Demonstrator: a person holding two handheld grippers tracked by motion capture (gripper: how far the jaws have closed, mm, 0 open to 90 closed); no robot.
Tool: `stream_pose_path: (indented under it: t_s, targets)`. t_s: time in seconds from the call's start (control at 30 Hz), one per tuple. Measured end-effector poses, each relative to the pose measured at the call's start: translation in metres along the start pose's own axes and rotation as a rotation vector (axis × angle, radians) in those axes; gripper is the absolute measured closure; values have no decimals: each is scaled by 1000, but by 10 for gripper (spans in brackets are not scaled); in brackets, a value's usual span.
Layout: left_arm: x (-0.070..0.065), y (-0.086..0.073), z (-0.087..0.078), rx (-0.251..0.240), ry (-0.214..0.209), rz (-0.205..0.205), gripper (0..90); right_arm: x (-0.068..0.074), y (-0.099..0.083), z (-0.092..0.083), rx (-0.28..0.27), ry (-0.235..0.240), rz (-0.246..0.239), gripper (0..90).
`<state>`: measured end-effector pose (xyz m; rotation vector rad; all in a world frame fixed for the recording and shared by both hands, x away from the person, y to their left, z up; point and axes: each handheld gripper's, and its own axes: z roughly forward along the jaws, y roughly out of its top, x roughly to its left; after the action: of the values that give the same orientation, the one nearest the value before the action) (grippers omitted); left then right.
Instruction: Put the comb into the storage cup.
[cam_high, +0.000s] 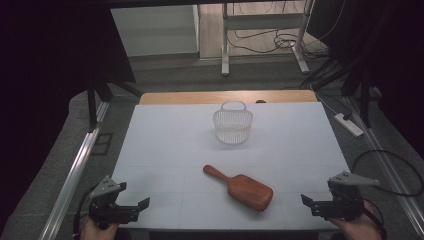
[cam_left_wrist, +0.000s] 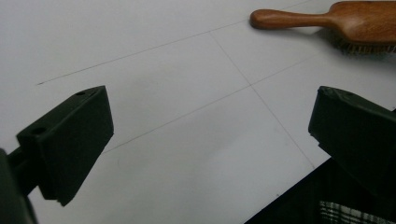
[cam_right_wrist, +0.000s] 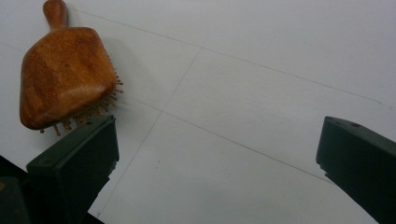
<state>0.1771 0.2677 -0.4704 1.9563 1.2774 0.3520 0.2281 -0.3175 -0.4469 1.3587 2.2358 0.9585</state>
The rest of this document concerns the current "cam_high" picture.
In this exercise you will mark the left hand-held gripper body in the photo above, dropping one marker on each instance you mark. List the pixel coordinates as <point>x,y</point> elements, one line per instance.
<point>106,208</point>

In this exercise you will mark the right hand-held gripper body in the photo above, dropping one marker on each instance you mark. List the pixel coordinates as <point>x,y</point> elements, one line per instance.
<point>343,205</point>

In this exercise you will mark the brown wooden scoop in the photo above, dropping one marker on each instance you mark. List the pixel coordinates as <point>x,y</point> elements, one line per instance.
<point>248,193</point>

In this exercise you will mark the white plastic mesh basket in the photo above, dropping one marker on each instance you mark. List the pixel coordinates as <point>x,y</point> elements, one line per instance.
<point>233,128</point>

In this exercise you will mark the person's left hand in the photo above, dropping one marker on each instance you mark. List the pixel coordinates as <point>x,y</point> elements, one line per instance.
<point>96,234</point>

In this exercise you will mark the person's right hand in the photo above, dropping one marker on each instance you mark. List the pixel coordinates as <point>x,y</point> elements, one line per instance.
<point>360,230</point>

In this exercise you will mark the dark square floor plate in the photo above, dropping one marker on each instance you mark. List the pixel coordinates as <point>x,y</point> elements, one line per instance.
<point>101,144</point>

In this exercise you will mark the white foam board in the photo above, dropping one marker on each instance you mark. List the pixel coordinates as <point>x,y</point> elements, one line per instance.
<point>166,150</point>

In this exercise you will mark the white power strip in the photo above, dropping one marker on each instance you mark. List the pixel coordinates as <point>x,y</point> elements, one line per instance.
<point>350,126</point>

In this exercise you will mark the black plug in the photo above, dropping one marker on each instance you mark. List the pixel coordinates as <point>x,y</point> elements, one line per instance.
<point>347,116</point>

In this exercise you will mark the black metal stand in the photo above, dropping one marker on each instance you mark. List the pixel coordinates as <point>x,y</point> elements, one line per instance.
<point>91,106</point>
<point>366,100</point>

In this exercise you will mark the light wooden table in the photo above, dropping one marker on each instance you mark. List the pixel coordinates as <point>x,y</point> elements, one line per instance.
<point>186,97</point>

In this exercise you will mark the small dark table knob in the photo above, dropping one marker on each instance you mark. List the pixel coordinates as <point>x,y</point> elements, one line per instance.
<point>260,101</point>

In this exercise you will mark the black curtain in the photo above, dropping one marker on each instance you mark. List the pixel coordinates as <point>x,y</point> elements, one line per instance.
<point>43,50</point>
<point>393,50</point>

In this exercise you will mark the grey cabinet panel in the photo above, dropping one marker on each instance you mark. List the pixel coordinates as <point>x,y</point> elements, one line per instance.
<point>153,30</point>

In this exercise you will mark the aluminium floor rail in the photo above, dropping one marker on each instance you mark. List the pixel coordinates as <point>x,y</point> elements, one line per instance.
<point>71,183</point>
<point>383,156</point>

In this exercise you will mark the white metal desk frame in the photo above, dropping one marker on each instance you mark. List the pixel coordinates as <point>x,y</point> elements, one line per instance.
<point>225,40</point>

